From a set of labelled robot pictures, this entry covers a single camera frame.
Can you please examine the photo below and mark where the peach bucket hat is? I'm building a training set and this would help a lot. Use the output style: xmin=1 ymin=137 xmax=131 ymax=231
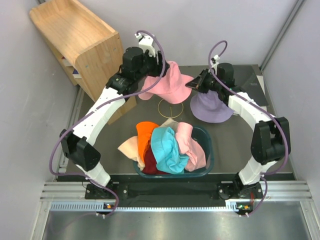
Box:
xmin=117 ymin=136 xmax=145 ymax=171

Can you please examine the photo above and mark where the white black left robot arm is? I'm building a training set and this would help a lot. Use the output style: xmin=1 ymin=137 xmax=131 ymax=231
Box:
xmin=60 ymin=46 xmax=193 ymax=199

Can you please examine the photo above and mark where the teal plastic basin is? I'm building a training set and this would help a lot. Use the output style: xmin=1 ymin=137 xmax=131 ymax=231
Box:
xmin=133 ymin=125 xmax=215 ymax=179

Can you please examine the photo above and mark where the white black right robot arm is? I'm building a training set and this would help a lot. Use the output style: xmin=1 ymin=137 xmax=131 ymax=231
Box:
xmin=187 ymin=63 xmax=291 ymax=198

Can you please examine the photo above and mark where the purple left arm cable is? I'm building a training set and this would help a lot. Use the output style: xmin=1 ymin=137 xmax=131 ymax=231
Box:
xmin=49 ymin=30 xmax=167 ymax=217

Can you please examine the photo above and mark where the beige bucket hat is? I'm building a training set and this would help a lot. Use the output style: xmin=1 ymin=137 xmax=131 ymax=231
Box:
xmin=159 ymin=118 xmax=179 ymax=131

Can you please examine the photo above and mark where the aluminium frame rail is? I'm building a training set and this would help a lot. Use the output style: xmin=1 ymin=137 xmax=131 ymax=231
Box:
xmin=31 ymin=180 xmax=320 ymax=240

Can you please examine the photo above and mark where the dark red bucket hat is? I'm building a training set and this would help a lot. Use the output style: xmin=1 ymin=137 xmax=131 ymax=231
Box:
xmin=142 ymin=147 xmax=168 ymax=175

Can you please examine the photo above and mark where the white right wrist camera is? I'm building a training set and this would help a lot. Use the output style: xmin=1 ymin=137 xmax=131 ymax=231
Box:
xmin=210 ymin=55 xmax=220 ymax=69

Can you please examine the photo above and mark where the turquoise bucket hat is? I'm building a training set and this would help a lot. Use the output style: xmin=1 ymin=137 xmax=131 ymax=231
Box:
xmin=150 ymin=127 xmax=189 ymax=175

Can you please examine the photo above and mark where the wooden shelf unit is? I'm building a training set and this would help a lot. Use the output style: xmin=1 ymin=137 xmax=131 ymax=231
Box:
xmin=28 ymin=0 xmax=138 ymax=126

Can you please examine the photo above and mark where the orange bucket hat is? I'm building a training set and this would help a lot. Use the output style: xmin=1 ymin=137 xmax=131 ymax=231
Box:
xmin=136 ymin=121 xmax=159 ymax=163

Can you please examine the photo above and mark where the lavender bucket hat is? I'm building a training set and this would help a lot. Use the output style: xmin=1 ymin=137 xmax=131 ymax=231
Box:
xmin=190 ymin=90 xmax=234 ymax=123

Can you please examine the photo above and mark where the gold wire hat stand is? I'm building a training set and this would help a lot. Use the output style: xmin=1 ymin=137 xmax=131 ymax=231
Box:
xmin=157 ymin=99 xmax=185 ymax=119

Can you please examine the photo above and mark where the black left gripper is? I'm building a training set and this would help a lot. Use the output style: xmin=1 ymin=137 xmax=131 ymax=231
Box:
xmin=134 ymin=49 xmax=170 ymax=82

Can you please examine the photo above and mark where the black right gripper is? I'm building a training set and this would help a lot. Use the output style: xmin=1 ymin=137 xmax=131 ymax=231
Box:
xmin=186 ymin=69 xmax=223 ymax=94

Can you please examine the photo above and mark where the light pink bucket hat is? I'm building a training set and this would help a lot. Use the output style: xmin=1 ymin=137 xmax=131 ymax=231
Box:
xmin=175 ymin=122 xmax=206 ymax=172

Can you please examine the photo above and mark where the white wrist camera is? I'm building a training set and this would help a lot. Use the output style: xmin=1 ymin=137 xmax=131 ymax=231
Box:
xmin=210 ymin=55 xmax=220 ymax=69
xmin=135 ymin=33 xmax=156 ymax=58

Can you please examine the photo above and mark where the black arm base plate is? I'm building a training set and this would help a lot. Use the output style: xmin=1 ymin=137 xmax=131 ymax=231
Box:
xmin=84 ymin=181 xmax=263 ymax=201

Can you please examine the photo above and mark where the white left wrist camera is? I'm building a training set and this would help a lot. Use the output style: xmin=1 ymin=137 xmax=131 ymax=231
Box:
xmin=135 ymin=33 xmax=156 ymax=58

